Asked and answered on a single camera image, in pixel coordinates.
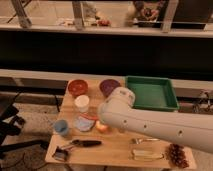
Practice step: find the red orange pepper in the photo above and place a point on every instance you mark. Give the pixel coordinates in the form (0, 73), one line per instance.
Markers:
(95, 118)

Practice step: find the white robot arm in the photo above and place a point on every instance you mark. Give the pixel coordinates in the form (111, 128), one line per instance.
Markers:
(191, 130)

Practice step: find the purple bowl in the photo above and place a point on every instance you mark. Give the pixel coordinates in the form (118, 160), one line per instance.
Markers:
(108, 85)

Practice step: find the red bowl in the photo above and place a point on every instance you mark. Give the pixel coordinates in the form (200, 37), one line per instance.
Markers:
(77, 87)

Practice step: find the white cup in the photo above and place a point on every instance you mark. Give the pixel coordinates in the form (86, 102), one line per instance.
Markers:
(82, 103)

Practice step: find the yellow red apple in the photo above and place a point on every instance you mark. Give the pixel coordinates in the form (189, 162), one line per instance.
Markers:
(101, 127)

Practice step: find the green plastic tray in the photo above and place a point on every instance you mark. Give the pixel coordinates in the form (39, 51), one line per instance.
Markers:
(152, 93)

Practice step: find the grey-blue cloth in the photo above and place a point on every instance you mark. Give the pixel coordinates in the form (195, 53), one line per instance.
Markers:
(83, 124)

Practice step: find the wooden table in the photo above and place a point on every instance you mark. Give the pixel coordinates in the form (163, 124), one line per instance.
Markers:
(115, 150)

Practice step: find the blue cup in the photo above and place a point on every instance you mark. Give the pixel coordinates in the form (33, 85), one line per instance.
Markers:
(61, 127)

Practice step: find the metal clip tool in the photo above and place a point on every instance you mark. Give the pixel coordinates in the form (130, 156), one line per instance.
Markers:
(62, 153)

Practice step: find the brown grape bunch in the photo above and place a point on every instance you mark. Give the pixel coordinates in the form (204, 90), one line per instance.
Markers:
(176, 155)

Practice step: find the black chair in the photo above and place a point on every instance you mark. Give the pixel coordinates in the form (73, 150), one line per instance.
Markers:
(8, 118)

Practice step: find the black handled tool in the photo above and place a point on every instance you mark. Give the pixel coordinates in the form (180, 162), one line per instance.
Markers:
(86, 143)

